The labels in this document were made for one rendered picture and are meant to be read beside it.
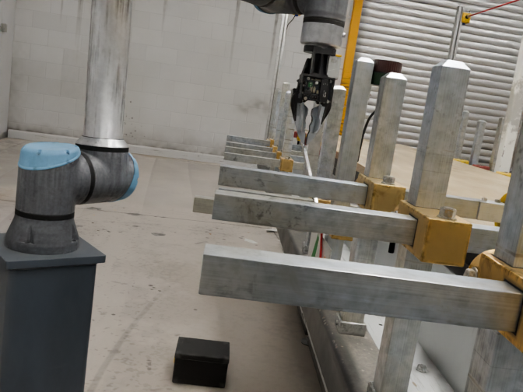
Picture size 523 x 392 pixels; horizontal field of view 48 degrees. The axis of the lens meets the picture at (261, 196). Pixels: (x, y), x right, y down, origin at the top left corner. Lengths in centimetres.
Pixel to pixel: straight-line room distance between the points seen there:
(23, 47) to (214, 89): 272
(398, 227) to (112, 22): 119
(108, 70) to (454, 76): 114
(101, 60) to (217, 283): 133
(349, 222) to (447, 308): 25
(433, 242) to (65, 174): 111
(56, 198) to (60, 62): 742
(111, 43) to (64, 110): 728
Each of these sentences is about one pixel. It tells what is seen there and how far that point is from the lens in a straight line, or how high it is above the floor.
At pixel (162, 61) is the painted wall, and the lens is 883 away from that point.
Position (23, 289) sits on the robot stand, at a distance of 159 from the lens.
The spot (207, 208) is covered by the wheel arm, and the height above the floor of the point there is 84.
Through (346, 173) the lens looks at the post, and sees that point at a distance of 122.
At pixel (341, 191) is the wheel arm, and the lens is 92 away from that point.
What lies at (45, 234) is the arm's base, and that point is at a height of 65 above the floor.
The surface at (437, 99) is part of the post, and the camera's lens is 72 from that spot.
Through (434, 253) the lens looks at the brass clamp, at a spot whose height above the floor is 93.
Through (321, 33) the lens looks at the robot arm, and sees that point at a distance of 128.
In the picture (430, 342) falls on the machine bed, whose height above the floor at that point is 64.
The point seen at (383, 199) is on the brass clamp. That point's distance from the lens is 90.
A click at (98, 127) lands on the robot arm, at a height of 93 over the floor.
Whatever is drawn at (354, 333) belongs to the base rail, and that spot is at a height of 71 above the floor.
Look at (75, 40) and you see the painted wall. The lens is 894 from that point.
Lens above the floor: 107
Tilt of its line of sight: 9 degrees down
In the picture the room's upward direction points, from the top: 8 degrees clockwise
